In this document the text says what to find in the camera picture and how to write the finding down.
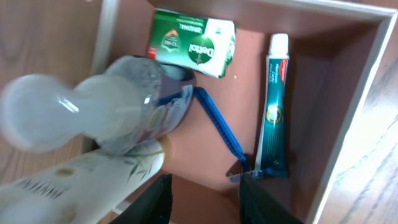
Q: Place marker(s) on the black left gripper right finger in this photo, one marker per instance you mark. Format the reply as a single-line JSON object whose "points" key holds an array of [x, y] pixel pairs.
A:
{"points": [[258, 206]]}

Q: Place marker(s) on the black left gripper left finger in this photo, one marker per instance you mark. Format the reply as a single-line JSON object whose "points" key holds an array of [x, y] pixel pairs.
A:
{"points": [[153, 206]]}

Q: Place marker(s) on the white Pantene tube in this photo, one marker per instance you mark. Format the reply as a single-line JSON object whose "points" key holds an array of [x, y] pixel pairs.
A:
{"points": [[83, 189]]}

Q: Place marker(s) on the blue Dettol foam pump bottle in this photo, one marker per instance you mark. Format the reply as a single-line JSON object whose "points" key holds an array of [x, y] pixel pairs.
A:
{"points": [[135, 99]]}

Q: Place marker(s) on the blue disposable razor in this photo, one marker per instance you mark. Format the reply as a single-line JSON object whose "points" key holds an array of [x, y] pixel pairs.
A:
{"points": [[227, 135]]}

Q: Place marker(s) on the green Dettol soap bar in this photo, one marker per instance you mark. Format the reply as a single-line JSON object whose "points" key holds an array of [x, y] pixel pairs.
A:
{"points": [[200, 43]]}

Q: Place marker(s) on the teal Colgate toothpaste tube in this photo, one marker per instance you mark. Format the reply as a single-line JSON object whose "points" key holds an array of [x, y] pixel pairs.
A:
{"points": [[270, 159]]}

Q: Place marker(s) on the cream box with pink interior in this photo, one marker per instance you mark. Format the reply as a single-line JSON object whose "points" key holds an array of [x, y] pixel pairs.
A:
{"points": [[335, 49]]}

